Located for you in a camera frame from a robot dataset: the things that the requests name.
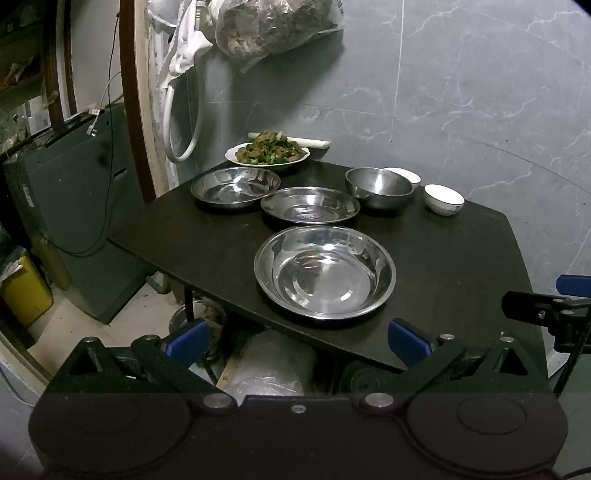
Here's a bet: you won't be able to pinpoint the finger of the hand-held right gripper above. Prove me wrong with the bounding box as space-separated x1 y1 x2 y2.
555 274 591 300
502 291 591 330

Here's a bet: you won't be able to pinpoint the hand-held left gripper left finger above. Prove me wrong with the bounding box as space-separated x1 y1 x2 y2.
65 318 238 411

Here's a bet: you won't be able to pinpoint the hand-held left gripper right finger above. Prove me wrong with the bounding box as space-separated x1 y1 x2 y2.
353 318 550 411

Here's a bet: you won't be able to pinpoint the large stainless steel plate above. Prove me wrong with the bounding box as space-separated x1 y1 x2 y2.
254 225 398 319

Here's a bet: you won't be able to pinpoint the white ceramic bowl with mark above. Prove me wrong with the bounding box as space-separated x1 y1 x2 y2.
423 184 465 217

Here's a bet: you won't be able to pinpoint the stainless steel bowl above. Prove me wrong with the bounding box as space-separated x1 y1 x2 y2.
345 167 415 215

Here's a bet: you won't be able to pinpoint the deep stainless steel plate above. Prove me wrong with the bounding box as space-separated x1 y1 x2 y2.
191 167 281 212

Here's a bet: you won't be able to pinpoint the plain white ceramic bowl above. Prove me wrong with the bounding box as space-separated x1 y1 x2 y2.
383 167 422 189

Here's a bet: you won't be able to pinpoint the shallow stainless steel plate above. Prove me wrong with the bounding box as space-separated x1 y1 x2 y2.
260 186 361 225

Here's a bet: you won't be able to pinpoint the clear plastic bag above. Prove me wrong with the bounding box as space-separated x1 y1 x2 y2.
222 330 319 398

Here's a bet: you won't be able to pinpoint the yellow bin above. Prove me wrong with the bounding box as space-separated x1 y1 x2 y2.
0 254 54 328

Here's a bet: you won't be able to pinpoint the grey cabinet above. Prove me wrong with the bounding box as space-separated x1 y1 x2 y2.
4 104 158 324

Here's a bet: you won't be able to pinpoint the stir-fried meat and greens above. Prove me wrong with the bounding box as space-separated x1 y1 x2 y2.
235 130 308 165

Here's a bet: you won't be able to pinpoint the white hanging cloth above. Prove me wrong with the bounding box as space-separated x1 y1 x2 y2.
166 0 218 84

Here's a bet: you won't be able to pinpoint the cluttered shelf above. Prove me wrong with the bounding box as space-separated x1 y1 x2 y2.
0 0 61 153

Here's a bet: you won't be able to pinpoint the plastic bag of dried greens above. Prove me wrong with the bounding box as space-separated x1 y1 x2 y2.
215 0 346 70

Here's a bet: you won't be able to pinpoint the white hose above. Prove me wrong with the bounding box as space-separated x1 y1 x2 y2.
163 0 206 163

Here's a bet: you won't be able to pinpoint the brown wooden door frame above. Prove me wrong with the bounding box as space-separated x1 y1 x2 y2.
119 0 160 204

